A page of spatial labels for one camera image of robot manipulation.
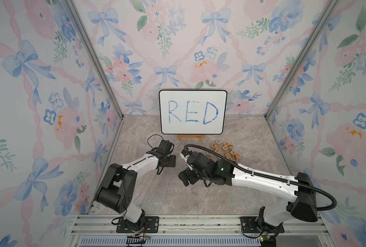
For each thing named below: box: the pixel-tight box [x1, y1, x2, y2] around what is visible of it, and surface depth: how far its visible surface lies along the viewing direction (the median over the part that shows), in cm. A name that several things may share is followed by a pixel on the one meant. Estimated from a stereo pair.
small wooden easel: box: [177, 134, 206, 141], surface depth 105 cm
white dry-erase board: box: [158, 89, 228, 135], surface depth 99 cm
